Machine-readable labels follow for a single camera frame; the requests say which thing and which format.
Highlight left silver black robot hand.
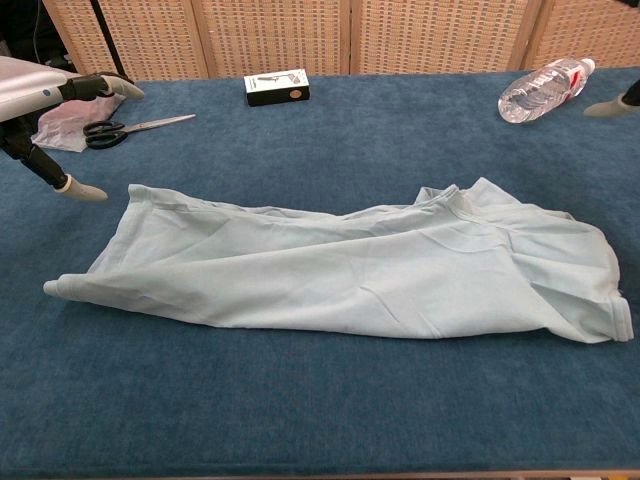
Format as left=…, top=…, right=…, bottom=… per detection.
left=0, top=55, right=146, bottom=202

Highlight small white and black box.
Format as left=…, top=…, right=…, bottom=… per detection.
left=243, top=68, right=310, bottom=108

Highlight clear plastic water bottle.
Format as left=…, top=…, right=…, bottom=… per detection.
left=497, top=57, right=597, bottom=125

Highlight woven wicker folding screen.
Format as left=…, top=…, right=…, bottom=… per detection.
left=42, top=0, right=640, bottom=84

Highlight black-handled steel scissors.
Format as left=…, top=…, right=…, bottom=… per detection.
left=82, top=113, right=197, bottom=150

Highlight blue felt table cover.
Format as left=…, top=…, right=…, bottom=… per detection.
left=0, top=67, right=640, bottom=476

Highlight black tripod stand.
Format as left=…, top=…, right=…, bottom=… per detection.
left=89, top=0, right=131, bottom=83

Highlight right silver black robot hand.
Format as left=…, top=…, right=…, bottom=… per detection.
left=583, top=77, right=640, bottom=120

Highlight light green t-shirt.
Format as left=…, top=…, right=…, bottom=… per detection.
left=42, top=175, right=635, bottom=346

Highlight translucent bag with pink garment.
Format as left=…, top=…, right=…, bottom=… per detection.
left=30, top=94, right=126, bottom=153

